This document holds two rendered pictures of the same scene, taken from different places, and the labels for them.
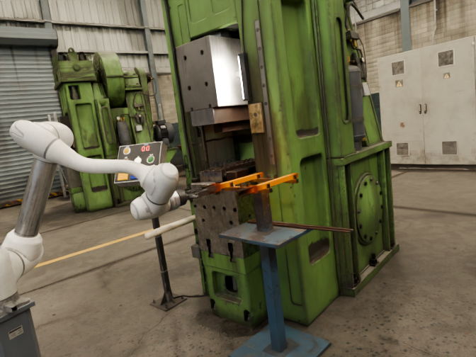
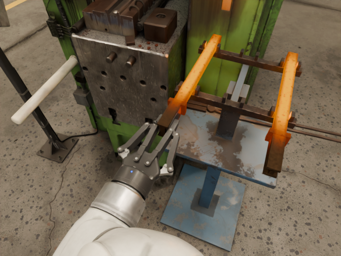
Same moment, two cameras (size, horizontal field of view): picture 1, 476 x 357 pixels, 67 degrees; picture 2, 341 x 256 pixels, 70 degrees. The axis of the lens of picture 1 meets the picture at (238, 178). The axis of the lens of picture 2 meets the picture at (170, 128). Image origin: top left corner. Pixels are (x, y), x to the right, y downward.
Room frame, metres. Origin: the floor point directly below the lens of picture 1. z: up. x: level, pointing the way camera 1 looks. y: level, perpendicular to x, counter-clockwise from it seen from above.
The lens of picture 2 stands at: (1.38, 0.29, 1.40)
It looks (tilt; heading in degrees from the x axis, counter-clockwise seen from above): 52 degrees down; 337
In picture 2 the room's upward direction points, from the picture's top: straight up
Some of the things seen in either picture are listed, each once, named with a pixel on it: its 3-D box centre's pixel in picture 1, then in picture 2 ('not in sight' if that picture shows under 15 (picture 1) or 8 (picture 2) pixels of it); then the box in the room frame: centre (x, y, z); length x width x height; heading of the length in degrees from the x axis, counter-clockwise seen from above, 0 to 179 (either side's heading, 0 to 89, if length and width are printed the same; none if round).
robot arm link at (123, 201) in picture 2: (170, 200); (120, 204); (1.57, 0.31, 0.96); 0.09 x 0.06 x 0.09; 43
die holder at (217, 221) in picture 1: (244, 207); (150, 54); (2.35, -0.02, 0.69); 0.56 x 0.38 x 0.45; 138
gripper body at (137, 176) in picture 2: (183, 196); (138, 172); (1.62, 0.26, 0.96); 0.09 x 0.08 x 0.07; 133
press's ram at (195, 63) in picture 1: (224, 74); not in sight; (2.35, 0.00, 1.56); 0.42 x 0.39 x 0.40; 138
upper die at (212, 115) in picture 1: (225, 115); not in sight; (2.38, 0.03, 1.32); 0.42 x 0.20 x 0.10; 138
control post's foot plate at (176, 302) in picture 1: (167, 296); (55, 142); (2.54, 0.64, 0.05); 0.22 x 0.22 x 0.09; 48
